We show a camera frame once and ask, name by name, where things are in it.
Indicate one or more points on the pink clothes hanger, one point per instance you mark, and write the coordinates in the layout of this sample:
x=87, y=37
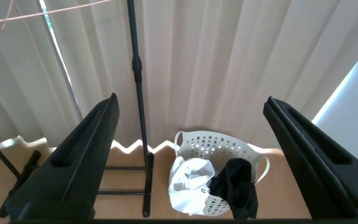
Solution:
x=42, y=13

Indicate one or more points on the white laundry basket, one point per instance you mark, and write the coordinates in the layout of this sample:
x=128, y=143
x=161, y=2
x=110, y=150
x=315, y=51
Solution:
x=216, y=146

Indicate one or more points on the black garment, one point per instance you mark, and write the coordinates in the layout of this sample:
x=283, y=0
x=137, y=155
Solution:
x=235, y=183

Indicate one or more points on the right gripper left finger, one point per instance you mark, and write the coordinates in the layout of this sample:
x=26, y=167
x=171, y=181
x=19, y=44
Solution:
x=73, y=174

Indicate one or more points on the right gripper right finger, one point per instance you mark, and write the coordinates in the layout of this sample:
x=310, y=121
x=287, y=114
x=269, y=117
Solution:
x=328, y=180

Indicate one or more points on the white printed t-shirt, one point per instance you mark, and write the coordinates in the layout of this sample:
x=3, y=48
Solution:
x=188, y=186

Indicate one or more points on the beige curtain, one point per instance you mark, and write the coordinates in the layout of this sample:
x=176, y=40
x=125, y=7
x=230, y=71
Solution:
x=213, y=62

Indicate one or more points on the black clothes rack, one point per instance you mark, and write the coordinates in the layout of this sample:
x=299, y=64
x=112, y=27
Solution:
x=137, y=68

